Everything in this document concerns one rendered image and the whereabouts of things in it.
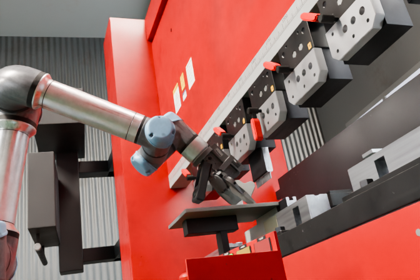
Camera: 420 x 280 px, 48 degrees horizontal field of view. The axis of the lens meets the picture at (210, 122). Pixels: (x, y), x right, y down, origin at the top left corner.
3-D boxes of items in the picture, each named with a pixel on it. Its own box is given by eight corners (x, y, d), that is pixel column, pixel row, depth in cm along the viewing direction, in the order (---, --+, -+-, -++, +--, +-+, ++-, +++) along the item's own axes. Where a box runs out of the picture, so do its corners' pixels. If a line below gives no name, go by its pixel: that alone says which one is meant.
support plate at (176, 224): (168, 229, 133) (168, 225, 134) (252, 221, 143) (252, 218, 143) (185, 212, 118) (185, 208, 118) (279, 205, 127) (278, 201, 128)
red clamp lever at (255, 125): (252, 142, 127) (245, 109, 130) (266, 141, 128) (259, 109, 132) (255, 139, 125) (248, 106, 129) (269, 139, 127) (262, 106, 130)
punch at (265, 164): (254, 189, 143) (248, 159, 147) (260, 188, 144) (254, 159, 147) (268, 177, 135) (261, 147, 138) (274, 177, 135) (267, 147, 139)
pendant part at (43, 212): (36, 249, 246) (35, 182, 260) (60, 245, 249) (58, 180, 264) (26, 229, 207) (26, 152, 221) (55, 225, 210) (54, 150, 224)
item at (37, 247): (42, 265, 250) (41, 250, 253) (47, 265, 250) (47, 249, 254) (34, 250, 210) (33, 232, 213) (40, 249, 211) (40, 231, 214)
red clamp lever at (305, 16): (298, 11, 104) (323, 14, 96) (314, 13, 106) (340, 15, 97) (297, 20, 105) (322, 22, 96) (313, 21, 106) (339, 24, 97)
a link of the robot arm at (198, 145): (185, 148, 131) (177, 159, 138) (197, 159, 131) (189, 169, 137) (202, 131, 135) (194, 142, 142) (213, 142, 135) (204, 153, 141)
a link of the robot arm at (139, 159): (130, 149, 123) (159, 122, 128) (127, 164, 133) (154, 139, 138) (152, 169, 122) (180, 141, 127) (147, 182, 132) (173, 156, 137)
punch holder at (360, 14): (334, 65, 99) (315, 1, 105) (367, 66, 102) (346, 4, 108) (378, 21, 86) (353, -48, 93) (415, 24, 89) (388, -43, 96)
